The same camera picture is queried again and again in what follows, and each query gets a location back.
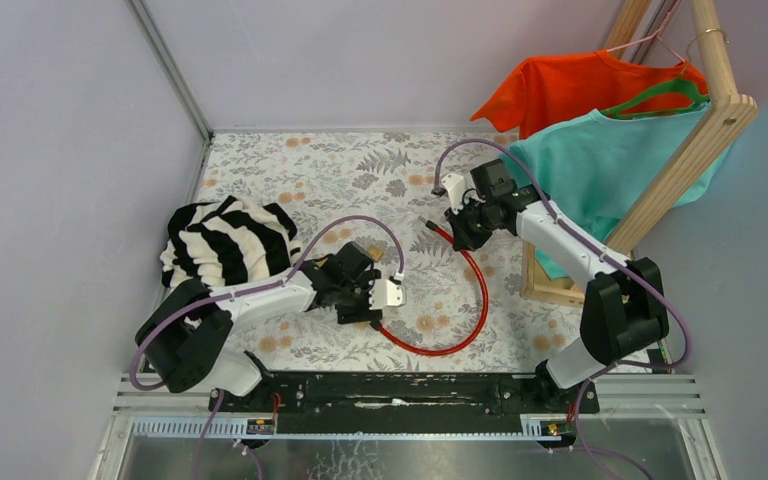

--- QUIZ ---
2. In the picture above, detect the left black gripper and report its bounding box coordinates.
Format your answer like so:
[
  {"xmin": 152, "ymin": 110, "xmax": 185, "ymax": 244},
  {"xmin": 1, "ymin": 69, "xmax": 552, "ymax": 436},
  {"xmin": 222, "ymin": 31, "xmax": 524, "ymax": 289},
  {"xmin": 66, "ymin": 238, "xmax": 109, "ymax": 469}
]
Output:
[{"xmin": 335, "ymin": 270, "xmax": 382, "ymax": 326}]

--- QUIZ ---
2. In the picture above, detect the red cable lock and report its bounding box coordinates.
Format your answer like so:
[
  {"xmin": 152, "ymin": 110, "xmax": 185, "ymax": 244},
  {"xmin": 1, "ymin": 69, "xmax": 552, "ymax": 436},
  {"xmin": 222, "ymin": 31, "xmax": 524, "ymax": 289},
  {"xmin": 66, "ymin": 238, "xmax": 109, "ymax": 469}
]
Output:
[{"xmin": 369, "ymin": 223, "xmax": 491, "ymax": 370}]

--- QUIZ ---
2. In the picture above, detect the small brass padlock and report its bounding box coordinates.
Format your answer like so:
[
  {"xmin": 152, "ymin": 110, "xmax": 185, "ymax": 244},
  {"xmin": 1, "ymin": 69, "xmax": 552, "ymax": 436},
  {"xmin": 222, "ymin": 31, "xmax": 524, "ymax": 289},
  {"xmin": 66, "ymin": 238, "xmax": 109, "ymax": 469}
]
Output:
[{"xmin": 367, "ymin": 246, "xmax": 384, "ymax": 262}]

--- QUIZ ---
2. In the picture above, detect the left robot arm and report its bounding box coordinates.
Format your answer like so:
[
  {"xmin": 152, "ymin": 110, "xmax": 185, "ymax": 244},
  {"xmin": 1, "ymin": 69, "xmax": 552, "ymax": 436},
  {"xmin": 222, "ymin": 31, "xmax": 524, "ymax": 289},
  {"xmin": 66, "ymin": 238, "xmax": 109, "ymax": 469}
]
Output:
[{"xmin": 135, "ymin": 242, "xmax": 382, "ymax": 411}]

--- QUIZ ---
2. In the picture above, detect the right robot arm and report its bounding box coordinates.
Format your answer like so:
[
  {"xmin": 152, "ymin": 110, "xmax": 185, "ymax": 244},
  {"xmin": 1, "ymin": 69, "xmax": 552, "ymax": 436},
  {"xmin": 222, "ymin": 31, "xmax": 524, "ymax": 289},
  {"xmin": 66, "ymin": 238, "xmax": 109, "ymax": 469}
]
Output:
[{"xmin": 433, "ymin": 160, "xmax": 669, "ymax": 412}]

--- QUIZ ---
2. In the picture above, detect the floral patterned mat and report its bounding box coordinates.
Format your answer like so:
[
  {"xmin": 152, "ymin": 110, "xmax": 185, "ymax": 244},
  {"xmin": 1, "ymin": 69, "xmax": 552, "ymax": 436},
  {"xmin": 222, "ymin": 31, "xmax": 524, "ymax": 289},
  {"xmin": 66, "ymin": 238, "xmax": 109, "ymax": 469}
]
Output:
[{"xmin": 196, "ymin": 132, "xmax": 581, "ymax": 372}]

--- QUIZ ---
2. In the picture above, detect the teal t-shirt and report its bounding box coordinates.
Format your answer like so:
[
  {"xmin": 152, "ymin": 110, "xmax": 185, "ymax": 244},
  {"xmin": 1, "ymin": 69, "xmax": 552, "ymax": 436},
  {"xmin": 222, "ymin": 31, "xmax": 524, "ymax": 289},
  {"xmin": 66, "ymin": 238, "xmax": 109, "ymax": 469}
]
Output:
[{"xmin": 500, "ymin": 105, "xmax": 708, "ymax": 242}]

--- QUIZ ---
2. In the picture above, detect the black white striped cloth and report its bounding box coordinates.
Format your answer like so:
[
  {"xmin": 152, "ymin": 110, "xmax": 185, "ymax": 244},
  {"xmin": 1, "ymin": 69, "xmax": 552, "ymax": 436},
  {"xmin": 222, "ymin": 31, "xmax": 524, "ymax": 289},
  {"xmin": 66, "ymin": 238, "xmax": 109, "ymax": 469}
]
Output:
[{"xmin": 160, "ymin": 195, "xmax": 302, "ymax": 288}]

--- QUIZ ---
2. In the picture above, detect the orange t-shirt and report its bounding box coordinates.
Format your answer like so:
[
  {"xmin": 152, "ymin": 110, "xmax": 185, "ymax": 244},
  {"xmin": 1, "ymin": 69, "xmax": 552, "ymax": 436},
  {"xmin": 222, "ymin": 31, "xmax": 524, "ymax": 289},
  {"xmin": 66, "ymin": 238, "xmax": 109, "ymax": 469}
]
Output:
[{"xmin": 471, "ymin": 50, "xmax": 708, "ymax": 139}]

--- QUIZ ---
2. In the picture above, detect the green clothes hanger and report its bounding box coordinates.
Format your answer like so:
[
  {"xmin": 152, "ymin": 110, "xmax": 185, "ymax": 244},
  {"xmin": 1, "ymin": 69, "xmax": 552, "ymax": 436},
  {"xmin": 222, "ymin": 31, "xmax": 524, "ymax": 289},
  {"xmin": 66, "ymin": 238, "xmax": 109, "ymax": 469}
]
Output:
[{"xmin": 600, "ymin": 77, "xmax": 710, "ymax": 120}]

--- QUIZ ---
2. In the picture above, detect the pink clothes hanger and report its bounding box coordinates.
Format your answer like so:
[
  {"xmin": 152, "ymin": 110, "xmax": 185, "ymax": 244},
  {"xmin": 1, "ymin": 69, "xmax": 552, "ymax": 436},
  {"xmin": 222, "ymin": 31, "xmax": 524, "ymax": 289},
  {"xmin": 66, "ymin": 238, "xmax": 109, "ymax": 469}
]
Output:
[{"xmin": 602, "ymin": 0, "xmax": 684, "ymax": 64}]

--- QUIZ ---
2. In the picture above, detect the wooden clothes rack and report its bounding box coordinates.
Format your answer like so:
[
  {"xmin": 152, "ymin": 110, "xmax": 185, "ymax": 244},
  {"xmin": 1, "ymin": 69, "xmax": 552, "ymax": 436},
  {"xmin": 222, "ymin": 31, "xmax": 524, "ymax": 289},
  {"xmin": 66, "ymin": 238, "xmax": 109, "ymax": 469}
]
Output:
[{"xmin": 519, "ymin": 0, "xmax": 760, "ymax": 307}]

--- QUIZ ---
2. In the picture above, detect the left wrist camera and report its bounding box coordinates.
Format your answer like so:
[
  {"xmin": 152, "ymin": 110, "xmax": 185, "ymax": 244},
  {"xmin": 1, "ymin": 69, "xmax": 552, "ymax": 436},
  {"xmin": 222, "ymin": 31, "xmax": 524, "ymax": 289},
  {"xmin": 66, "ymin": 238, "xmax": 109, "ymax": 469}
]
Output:
[{"xmin": 368, "ymin": 278, "xmax": 407, "ymax": 310}]

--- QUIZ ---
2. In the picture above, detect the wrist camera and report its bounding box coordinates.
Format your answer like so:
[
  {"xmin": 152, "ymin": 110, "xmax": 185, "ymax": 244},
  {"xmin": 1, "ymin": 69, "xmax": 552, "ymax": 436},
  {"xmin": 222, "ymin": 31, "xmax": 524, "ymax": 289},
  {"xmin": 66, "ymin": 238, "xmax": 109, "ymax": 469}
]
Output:
[
  {"xmin": 368, "ymin": 278, "xmax": 407, "ymax": 310},
  {"xmin": 432, "ymin": 174, "xmax": 467, "ymax": 214}
]

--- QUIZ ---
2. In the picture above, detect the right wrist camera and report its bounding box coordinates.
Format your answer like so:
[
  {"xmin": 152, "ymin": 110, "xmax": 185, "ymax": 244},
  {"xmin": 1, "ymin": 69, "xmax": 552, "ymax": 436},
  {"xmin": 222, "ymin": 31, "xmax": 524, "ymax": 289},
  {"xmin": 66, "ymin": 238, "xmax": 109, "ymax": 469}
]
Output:
[{"xmin": 432, "ymin": 174, "xmax": 467, "ymax": 214}]

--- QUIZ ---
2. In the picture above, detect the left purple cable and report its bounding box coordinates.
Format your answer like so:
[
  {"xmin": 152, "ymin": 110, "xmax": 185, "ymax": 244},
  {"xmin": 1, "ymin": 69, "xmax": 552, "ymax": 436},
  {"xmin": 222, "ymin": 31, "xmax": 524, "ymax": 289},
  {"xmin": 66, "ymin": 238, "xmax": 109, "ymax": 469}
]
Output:
[{"xmin": 128, "ymin": 215, "xmax": 406, "ymax": 480}]

